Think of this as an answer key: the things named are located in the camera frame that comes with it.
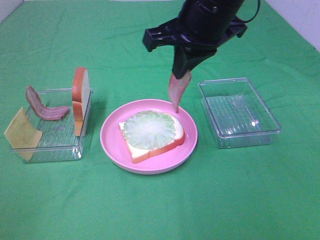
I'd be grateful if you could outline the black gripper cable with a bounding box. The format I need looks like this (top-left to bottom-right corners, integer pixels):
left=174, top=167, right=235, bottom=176
left=243, top=0, right=261, bottom=24

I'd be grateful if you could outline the green tablecloth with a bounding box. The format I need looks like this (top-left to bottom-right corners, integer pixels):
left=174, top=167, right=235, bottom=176
left=0, top=0, right=320, bottom=240

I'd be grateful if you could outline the red ham strip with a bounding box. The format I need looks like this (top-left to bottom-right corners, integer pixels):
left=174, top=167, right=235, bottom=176
left=168, top=70, right=192, bottom=113

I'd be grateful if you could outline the white bread slice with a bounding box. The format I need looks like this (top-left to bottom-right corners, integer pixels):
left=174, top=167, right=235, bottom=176
left=118, top=110, right=186, bottom=164

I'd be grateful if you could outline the clear right plastic tray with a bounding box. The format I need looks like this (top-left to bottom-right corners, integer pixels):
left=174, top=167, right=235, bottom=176
left=198, top=77, right=282, bottom=149

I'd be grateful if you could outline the clear plastic tray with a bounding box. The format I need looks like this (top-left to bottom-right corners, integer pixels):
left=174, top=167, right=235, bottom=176
left=9, top=88, right=93, bottom=163
left=198, top=77, right=282, bottom=149

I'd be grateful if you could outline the bread slice left tray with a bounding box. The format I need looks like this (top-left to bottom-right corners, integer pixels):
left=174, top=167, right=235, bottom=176
left=71, top=67, right=90, bottom=137

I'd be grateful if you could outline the yellow cheese slice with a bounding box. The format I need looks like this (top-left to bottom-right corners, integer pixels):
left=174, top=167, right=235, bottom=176
left=4, top=107, right=43, bottom=162

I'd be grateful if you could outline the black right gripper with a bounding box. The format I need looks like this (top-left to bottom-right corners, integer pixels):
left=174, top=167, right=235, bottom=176
left=142, top=0, right=247, bottom=79

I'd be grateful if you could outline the pink round plate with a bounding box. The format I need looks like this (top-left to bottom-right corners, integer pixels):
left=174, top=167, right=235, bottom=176
left=100, top=99, right=198, bottom=175

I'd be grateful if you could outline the green lettuce leaf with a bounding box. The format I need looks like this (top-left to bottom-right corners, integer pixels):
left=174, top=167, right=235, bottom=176
left=121, top=110, right=176, bottom=150

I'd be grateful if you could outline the brown bacon strip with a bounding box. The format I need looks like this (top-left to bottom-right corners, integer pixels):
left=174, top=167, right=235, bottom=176
left=25, top=85, right=70, bottom=121

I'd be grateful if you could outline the clear left plastic tray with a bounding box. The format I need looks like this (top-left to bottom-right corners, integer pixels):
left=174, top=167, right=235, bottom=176
left=9, top=88, right=93, bottom=163

